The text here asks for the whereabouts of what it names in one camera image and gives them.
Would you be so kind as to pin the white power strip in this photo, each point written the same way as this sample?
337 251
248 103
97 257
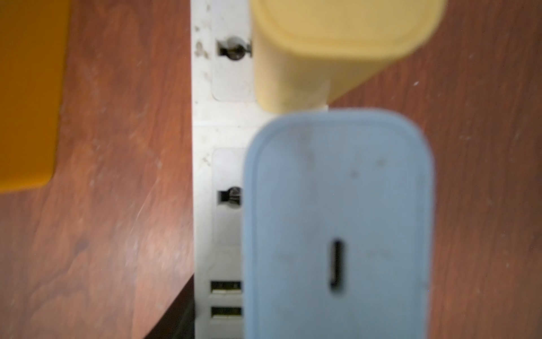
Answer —
225 118

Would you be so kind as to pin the light blue charger plug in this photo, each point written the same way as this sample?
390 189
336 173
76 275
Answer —
337 227

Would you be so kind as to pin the yellow charger plug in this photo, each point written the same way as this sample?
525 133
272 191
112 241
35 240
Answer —
306 54

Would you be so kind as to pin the orange power strip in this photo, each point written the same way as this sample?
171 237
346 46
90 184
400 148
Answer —
34 37

